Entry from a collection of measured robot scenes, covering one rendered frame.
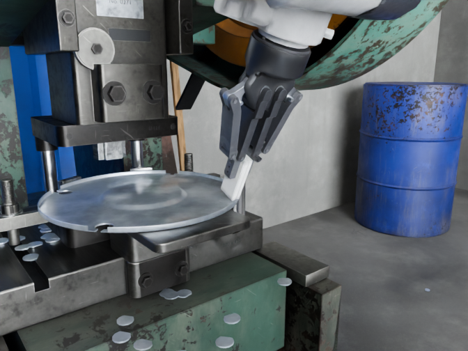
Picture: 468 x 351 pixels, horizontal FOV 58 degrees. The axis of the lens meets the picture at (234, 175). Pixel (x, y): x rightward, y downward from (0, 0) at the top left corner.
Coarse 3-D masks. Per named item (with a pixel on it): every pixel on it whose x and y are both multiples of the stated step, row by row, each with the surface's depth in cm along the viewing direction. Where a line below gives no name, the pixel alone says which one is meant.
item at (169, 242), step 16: (192, 224) 53; (208, 224) 53; (224, 224) 53; (240, 224) 54; (112, 240) 63; (128, 240) 59; (144, 240) 49; (160, 240) 48; (176, 240) 48; (192, 240) 50; (128, 256) 60; (144, 256) 60; (160, 256) 62; (176, 256) 64; (128, 272) 60; (144, 272) 61; (160, 272) 62; (176, 272) 64; (128, 288) 61; (144, 288) 61; (160, 288) 63
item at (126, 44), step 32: (96, 0) 58; (128, 0) 61; (160, 0) 64; (96, 32) 58; (128, 32) 62; (160, 32) 65; (64, 64) 61; (96, 64) 58; (128, 64) 60; (160, 64) 63; (64, 96) 63; (96, 96) 60; (128, 96) 61; (160, 96) 63
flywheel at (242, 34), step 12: (216, 24) 97; (228, 24) 97; (240, 24) 96; (336, 24) 72; (348, 24) 72; (216, 36) 98; (228, 36) 94; (240, 36) 91; (336, 36) 75; (216, 48) 99; (228, 48) 95; (240, 48) 92; (312, 48) 77; (324, 48) 78; (228, 60) 96; (240, 60) 92; (312, 60) 84
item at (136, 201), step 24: (48, 192) 64; (72, 192) 66; (96, 192) 66; (120, 192) 64; (144, 192) 64; (168, 192) 64; (192, 192) 66; (216, 192) 66; (48, 216) 54; (72, 216) 56; (96, 216) 56; (120, 216) 56; (144, 216) 56; (168, 216) 56; (192, 216) 56; (216, 216) 56
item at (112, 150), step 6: (96, 144) 70; (102, 144) 70; (108, 144) 70; (114, 144) 70; (120, 144) 71; (96, 150) 70; (102, 150) 70; (108, 150) 70; (114, 150) 71; (120, 150) 71; (96, 156) 71; (102, 156) 70; (108, 156) 70; (114, 156) 71; (120, 156) 71
